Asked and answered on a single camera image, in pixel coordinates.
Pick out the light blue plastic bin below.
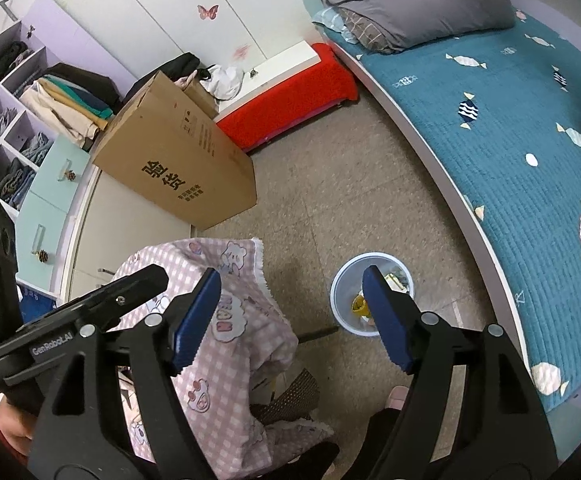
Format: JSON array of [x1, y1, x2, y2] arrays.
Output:
[[331, 252, 416, 337]]

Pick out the large cardboard box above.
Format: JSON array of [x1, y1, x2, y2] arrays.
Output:
[[90, 71, 258, 231]]

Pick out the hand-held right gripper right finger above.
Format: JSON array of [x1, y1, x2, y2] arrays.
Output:
[[363, 265, 559, 480]]

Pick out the person's left forearm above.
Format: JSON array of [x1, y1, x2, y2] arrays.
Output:
[[0, 399, 37, 459]]

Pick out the red storage box white lid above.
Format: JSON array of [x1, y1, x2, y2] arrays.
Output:
[[214, 42, 361, 154]]

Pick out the plaid grey cloth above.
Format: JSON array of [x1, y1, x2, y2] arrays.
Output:
[[343, 10, 402, 54]]

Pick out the small cardboard box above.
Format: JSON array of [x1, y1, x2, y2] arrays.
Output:
[[183, 78, 220, 119]]

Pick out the lilac cubby shelf unit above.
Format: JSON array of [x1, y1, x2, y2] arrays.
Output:
[[0, 0, 137, 212]]

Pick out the light blue pillow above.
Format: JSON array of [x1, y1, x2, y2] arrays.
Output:
[[313, 7, 357, 44]]

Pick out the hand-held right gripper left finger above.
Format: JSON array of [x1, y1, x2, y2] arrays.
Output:
[[26, 267, 222, 480]]

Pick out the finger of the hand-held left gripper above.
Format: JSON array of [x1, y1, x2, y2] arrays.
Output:
[[16, 264, 169, 342]]

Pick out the teal patterned quilt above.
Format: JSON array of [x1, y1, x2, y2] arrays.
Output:
[[315, 7, 581, 413]]

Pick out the blue shopping bag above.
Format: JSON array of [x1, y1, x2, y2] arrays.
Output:
[[18, 285, 57, 322]]

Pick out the pink checked tablecloth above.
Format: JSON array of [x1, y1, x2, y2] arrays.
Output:
[[105, 237, 337, 480]]

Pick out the black clothes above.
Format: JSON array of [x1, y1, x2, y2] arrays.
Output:
[[123, 52, 202, 103]]

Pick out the grey blanket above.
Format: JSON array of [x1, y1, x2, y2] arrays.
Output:
[[319, 0, 517, 56]]

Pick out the beige cabinet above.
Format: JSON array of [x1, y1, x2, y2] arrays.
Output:
[[62, 165, 197, 302]]

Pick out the hanging clothes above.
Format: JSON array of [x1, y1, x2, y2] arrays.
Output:
[[20, 62, 122, 152]]

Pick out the mint green drawer unit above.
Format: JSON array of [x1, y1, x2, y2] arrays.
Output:
[[15, 134, 92, 297]]

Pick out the clothes in shelf cubbies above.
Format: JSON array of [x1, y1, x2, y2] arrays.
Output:
[[0, 41, 54, 209]]

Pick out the pink slipper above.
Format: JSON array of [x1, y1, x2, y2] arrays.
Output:
[[384, 384, 412, 411]]

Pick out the white wardrobe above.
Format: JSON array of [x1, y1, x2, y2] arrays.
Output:
[[54, 0, 317, 92]]

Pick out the white crumpled bag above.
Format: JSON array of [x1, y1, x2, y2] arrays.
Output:
[[200, 63, 246, 101]]

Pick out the person's leg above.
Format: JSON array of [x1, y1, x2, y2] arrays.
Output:
[[365, 407, 412, 480]]

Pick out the white bed frame mint headboard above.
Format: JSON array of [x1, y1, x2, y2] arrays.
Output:
[[301, 0, 581, 422]]

